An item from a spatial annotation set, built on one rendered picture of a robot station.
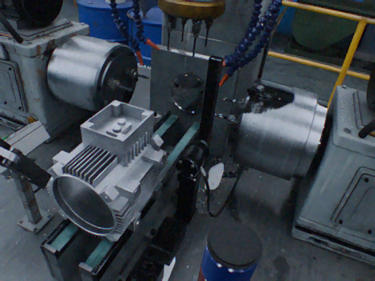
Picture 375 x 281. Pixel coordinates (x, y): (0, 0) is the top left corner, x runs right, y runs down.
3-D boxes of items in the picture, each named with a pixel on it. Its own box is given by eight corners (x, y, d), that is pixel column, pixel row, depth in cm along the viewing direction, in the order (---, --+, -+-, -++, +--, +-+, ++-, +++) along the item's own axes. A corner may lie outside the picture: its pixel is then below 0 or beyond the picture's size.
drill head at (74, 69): (71, 80, 122) (63, 20, 107) (147, 103, 112) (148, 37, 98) (24, 107, 103) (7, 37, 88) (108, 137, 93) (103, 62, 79)
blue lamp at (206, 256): (211, 239, 37) (216, 217, 35) (256, 257, 36) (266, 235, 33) (193, 279, 33) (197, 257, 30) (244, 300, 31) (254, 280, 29)
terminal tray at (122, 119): (115, 126, 71) (114, 99, 67) (154, 139, 68) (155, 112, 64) (82, 153, 62) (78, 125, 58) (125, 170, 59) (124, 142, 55)
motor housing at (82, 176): (105, 168, 81) (100, 108, 70) (167, 193, 76) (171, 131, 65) (54, 219, 66) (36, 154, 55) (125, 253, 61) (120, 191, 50)
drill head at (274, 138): (223, 126, 105) (236, 58, 90) (342, 163, 94) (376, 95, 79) (197, 168, 85) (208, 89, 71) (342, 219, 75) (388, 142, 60)
